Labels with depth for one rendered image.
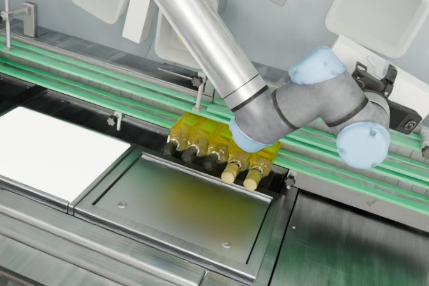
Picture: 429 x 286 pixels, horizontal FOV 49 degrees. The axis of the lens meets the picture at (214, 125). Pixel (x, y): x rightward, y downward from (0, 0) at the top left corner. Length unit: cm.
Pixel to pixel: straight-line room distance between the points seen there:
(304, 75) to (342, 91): 6
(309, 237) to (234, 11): 68
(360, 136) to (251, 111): 18
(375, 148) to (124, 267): 63
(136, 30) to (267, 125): 83
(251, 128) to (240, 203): 54
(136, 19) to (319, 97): 88
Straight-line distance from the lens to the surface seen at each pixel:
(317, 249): 129
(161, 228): 117
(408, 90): 105
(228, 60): 76
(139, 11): 148
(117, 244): 112
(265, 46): 143
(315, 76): 71
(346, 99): 72
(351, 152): 73
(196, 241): 115
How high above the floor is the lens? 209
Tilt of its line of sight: 58 degrees down
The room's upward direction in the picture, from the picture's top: 142 degrees counter-clockwise
